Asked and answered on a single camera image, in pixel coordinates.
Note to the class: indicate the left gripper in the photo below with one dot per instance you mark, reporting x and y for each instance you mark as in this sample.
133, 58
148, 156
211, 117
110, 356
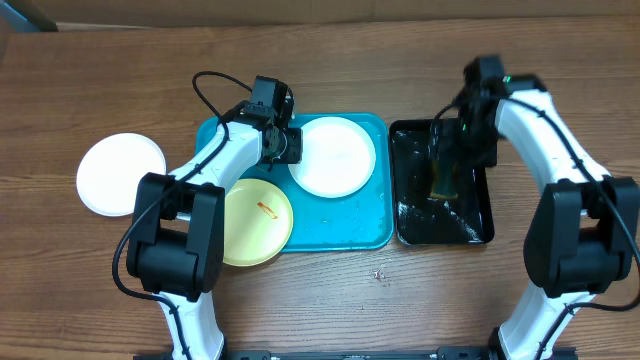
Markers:
295, 155

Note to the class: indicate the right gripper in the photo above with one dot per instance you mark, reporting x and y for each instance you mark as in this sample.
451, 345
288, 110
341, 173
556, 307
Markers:
446, 141

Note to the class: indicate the green yellow sponge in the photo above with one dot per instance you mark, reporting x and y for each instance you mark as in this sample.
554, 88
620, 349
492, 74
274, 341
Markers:
443, 180

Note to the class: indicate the white plate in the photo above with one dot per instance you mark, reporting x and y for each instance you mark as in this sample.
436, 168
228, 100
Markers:
109, 173
338, 157

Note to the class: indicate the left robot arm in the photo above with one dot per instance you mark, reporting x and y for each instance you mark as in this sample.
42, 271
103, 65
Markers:
172, 253

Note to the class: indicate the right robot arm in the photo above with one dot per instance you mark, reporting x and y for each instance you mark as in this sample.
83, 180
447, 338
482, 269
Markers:
582, 237

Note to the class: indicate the black rectangular tray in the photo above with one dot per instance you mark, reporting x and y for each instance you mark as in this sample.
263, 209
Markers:
422, 220

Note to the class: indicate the yellow plate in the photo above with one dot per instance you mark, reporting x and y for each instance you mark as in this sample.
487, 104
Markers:
258, 222

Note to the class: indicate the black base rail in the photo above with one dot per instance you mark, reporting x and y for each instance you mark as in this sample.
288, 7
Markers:
443, 353

